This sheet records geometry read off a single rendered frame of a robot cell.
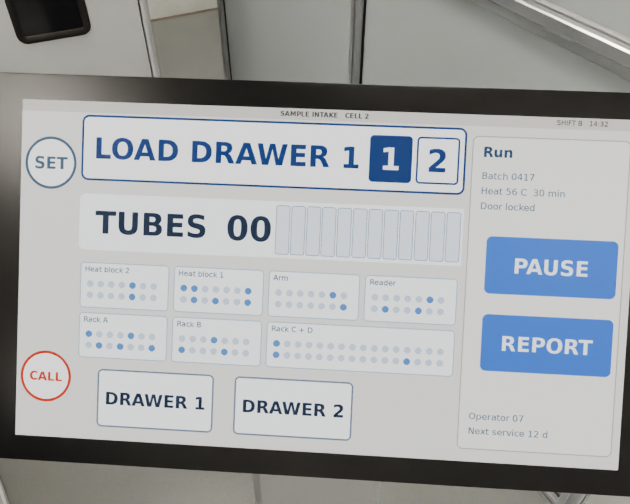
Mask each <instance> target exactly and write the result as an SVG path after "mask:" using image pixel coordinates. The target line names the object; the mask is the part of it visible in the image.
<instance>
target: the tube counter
mask: <svg viewBox="0 0 630 504"><path fill-rule="evenodd" d="M463 219H464V209H453V208H429V207H404V206H380V205H356V204H332V203H307V202H283V201H259V200H235V199H225V204H224V231H223V255H225V256H247V257H269V258H291V259H313V260H335V261H357V262H379V263H401V264H423V265H445V266H461V257H462V238H463Z"/></svg>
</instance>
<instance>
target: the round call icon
mask: <svg viewBox="0 0 630 504"><path fill-rule="evenodd" d="M72 386H73V350H60V349H41V348H23V347H20V349H19V394H18V402H33V403H51V404H68V405H72Z"/></svg>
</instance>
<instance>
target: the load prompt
mask: <svg viewBox="0 0 630 504"><path fill-rule="evenodd" d="M467 144H468V127H441V126H412V125H384V124H356V123H327V122H299V121H271V120H242V119H214V118H185V117H157V116H129V115H100V114H82V138H81V176H80V180H83V181H108V182H133V183H157V184H182V185H207V186H232V187H257V188H282V189H306V190H331V191H356V192H381V193H406V194H431V195H455V196H465V182H466V163H467Z"/></svg>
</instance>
